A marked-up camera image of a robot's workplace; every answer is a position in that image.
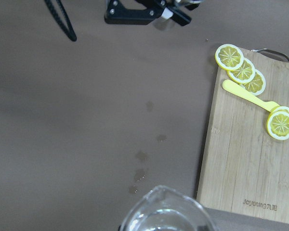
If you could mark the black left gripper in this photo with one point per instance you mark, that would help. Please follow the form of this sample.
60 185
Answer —
116 13

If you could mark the clear glass measuring cup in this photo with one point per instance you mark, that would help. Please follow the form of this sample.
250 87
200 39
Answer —
166 209

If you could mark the lemon slice outer end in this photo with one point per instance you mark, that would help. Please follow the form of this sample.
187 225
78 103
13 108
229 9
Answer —
229 57

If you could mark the lemon slice middle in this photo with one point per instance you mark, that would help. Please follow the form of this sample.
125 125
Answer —
244 74

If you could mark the lemon slice near spoon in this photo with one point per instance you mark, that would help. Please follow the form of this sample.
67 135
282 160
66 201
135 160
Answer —
257 85

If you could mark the lemon slice on spoon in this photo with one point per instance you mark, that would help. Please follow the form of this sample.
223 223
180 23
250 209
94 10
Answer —
277 124

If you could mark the wooden cutting board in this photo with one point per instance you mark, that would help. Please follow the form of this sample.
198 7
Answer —
244 170

